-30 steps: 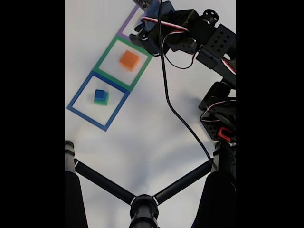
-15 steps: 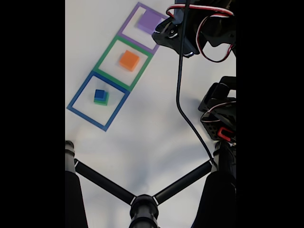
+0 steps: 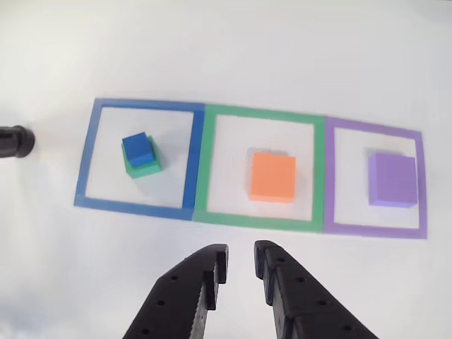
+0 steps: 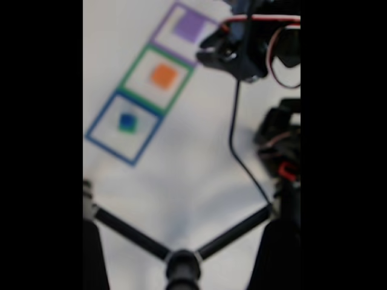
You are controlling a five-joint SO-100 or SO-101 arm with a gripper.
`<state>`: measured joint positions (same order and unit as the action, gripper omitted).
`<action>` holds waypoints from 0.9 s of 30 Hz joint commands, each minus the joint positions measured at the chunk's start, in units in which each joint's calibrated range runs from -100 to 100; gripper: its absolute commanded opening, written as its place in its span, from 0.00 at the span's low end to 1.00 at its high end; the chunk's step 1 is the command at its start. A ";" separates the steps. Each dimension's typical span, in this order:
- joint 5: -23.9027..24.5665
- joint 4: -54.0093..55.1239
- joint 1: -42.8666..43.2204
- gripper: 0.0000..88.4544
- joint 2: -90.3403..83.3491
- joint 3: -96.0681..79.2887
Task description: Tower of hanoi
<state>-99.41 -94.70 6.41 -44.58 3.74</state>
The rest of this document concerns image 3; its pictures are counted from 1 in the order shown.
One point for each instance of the green cube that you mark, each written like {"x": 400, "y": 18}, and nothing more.
{"x": 148, "y": 171}

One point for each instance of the orange square block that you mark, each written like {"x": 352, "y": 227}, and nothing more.
{"x": 272, "y": 176}

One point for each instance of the small blue cube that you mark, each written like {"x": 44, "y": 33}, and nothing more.
{"x": 139, "y": 150}

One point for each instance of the purple square block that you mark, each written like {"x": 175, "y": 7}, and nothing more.
{"x": 393, "y": 180}

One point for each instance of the black tripod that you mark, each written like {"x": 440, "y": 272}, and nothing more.
{"x": 16, "y": 141}

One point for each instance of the purple square frame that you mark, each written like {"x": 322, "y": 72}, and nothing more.
{"x": 328, "y": 176}

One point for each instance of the green square frame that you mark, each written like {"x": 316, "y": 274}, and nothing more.
{"x": 201, "y": 162}

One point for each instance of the blue square frame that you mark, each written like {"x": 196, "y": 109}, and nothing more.
{"x": 84, "y": 155}

